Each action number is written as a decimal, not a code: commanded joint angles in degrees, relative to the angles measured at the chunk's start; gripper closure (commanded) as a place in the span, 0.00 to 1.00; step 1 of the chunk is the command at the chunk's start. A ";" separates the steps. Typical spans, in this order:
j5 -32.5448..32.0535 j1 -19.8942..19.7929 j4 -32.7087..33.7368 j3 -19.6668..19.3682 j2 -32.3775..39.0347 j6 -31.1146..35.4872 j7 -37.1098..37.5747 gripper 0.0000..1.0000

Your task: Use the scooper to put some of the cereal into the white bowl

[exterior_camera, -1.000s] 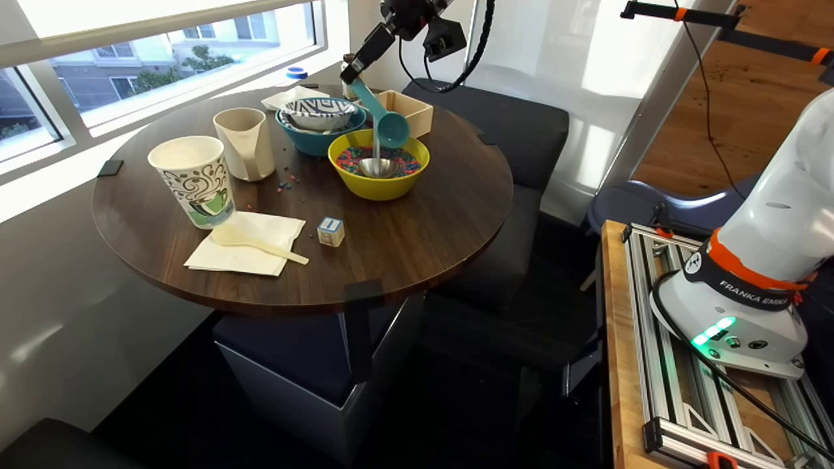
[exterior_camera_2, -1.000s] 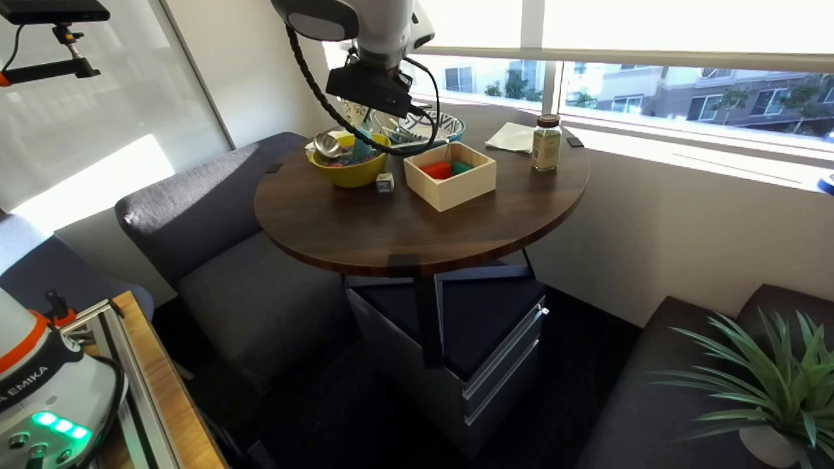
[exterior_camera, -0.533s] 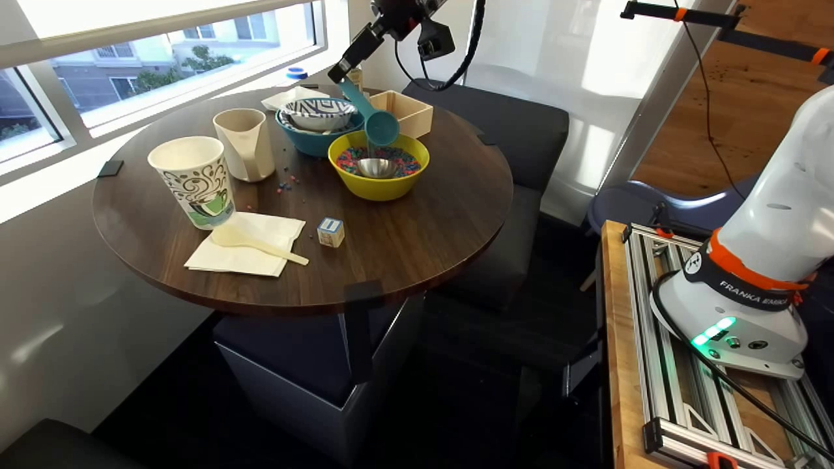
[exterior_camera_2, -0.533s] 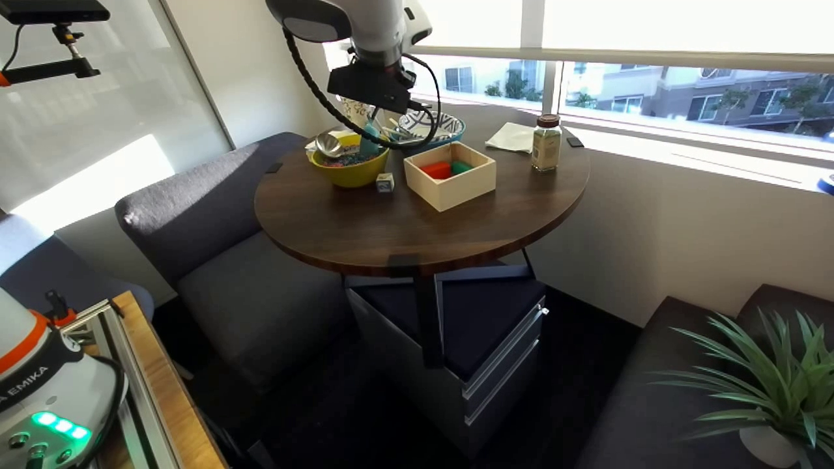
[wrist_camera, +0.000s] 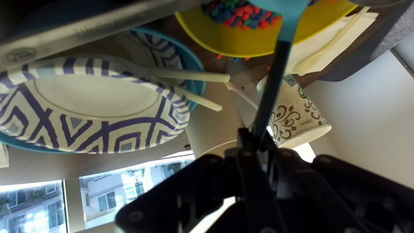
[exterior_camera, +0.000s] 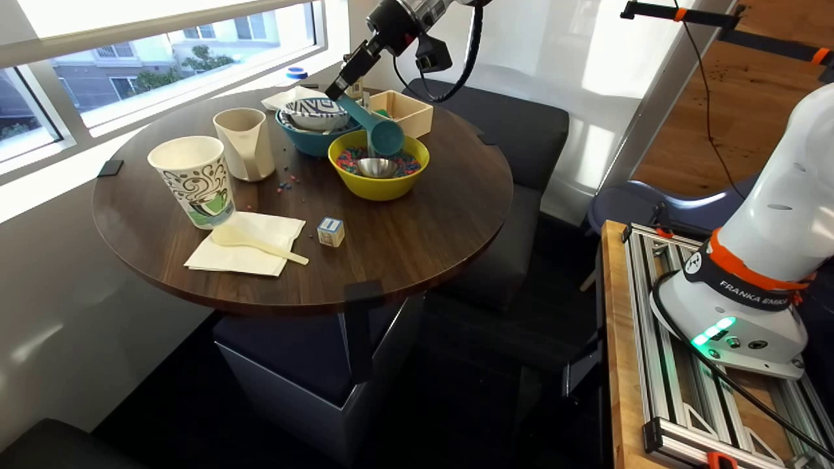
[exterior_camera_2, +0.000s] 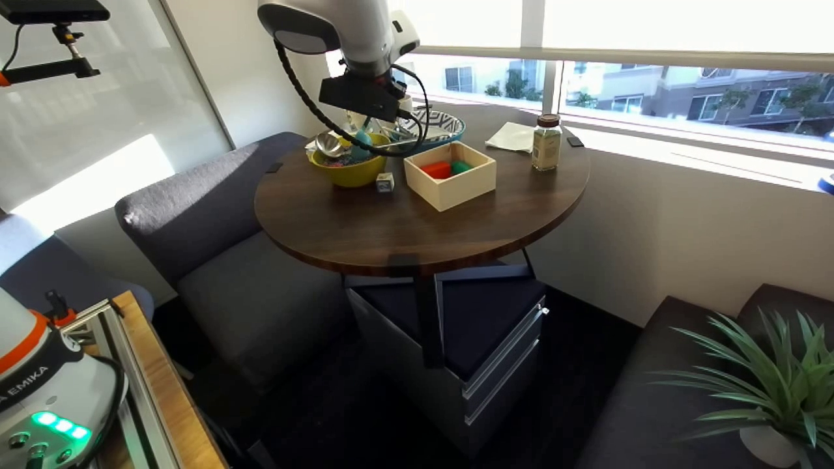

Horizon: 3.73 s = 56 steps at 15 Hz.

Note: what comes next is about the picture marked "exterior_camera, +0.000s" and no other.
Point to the blue patterned bowl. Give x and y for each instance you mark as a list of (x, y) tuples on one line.
[(75, 120)]

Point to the teal plastic scooper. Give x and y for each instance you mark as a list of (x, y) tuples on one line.
[(381, 133)]

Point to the blue upholstered chair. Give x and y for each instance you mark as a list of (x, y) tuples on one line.
[(661, 210)]

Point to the white roller blind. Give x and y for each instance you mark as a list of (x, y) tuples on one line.
[(114, 22)]

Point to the white paper napkin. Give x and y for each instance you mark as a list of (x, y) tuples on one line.
[(225, 258)]

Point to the light wooden robot table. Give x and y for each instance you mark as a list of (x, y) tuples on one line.
[(618, 373)]

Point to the aluminium rail frame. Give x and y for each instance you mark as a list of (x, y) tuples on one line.
[(687, 391)]

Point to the metal ladle spoon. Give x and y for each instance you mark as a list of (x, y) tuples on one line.
[(373, 167)]

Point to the round dark wooden table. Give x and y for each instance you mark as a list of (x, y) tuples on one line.
[(418, 235)]

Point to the colourful cereal pile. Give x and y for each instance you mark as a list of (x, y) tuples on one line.
[(408, 162)]

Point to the dark upholstered sofa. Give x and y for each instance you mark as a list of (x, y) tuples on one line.
[(62, 446)]

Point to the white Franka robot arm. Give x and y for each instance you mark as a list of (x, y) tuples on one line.
[(784, 224)]

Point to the yellow bowl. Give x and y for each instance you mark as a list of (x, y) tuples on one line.
[(380, 189)]

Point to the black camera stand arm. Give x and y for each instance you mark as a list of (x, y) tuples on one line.
[(669, 11)]

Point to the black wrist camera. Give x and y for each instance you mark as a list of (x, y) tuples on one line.
[(433, 54)]

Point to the grey upholstered armchair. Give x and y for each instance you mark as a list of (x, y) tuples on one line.
[(513, 130)]

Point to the wooden knife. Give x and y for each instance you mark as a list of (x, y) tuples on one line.
[(262, 245)]

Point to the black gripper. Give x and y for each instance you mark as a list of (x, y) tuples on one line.
[(399, 28)]

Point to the beige ceramic mug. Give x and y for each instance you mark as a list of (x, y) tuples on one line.
[(249, 147)]

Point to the patterned paper cup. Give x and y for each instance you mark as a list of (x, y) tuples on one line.
[(199, 185)]

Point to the small blue object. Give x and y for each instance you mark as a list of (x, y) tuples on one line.
[(299, 74)]

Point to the small black flat object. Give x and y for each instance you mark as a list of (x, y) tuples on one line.
[(110, 167)]

